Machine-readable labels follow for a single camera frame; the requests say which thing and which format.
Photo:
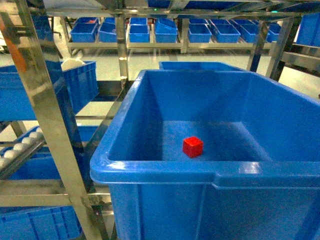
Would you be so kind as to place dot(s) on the red magnetic block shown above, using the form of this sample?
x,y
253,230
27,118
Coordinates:
x,y
192,147

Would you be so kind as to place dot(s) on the large blue target bin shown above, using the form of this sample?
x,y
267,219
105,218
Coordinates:
x,y
258,177

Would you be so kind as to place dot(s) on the steel background bin rack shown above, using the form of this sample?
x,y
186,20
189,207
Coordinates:
x,y
125,34

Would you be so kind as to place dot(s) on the blue crate bottom left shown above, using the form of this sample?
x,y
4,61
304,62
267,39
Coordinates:
x,y
39,223

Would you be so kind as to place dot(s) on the white roller conveyor track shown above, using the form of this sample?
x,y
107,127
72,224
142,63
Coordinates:
x,y
23,150

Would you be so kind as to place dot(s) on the steel left shelf frame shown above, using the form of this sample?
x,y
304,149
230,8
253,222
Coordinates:
x,y
38,65

